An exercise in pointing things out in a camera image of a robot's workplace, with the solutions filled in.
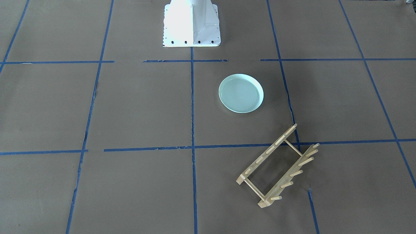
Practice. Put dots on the light green round plate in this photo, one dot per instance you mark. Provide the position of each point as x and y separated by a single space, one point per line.
241 93

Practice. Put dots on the wooden dish rack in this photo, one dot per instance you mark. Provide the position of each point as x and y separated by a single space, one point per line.
275 168

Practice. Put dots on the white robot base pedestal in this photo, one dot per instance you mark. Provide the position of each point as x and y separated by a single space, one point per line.
191 23

